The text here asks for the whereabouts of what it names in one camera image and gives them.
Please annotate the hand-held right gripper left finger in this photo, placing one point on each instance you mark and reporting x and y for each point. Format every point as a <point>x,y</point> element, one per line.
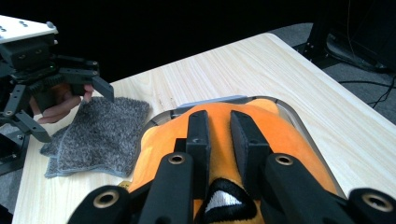
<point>198,149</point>

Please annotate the orange plush toy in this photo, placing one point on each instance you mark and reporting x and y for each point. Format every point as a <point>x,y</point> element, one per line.
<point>221,124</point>

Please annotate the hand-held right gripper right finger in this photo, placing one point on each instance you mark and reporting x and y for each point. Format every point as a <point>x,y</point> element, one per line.
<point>250,152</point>

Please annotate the grey cloth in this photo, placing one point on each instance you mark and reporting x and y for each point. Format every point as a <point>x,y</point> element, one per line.
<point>99,137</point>

